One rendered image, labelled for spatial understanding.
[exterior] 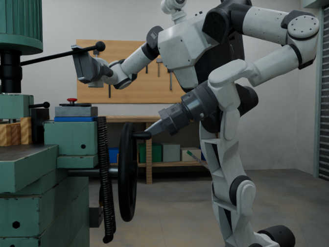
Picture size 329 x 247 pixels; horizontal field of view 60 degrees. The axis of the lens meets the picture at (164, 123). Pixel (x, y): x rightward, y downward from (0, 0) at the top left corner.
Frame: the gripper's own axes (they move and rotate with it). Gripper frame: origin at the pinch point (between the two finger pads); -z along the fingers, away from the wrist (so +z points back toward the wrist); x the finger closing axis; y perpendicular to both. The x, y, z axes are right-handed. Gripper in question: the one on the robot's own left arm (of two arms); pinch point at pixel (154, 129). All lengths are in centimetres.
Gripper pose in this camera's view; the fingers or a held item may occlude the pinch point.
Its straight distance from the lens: 82.6
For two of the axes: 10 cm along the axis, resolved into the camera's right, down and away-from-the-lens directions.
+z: 8.7, -5.0, -0.2
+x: -1.5, -3.0, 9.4
